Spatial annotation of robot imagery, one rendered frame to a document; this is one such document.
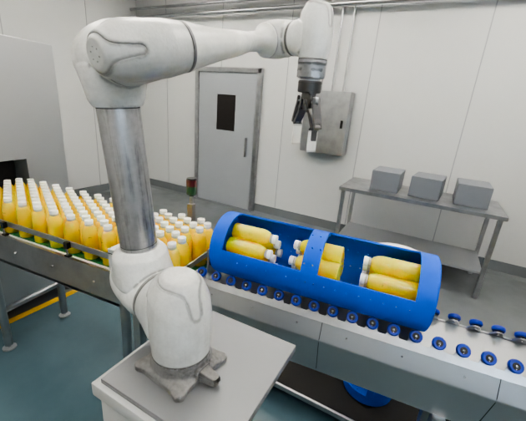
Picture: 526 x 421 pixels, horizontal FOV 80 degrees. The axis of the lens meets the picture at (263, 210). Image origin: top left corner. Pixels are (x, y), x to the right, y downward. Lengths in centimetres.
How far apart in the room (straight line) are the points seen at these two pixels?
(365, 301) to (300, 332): 31
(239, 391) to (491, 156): 401
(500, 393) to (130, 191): 132
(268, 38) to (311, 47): 14
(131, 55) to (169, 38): 8
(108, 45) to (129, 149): 26
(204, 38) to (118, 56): 19
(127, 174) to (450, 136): 399
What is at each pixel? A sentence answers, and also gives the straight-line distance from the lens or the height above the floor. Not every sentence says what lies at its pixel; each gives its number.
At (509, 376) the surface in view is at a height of 93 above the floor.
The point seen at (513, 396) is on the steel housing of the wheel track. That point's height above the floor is 87.
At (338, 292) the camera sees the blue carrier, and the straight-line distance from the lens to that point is 123.
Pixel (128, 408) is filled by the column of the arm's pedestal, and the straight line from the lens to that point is 94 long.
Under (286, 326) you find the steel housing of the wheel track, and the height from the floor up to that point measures 85.
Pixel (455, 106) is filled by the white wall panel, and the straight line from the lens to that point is 443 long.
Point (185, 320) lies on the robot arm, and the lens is 80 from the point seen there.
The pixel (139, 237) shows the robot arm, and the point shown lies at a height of 134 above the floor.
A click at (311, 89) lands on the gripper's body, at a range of 105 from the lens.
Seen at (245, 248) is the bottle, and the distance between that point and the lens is 135.
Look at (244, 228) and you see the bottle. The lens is 139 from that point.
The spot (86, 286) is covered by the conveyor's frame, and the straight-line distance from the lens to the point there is 187.
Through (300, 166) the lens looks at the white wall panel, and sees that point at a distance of 481.
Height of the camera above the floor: 170
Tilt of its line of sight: 18 degrees down
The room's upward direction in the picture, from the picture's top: 5 degrees clockwise
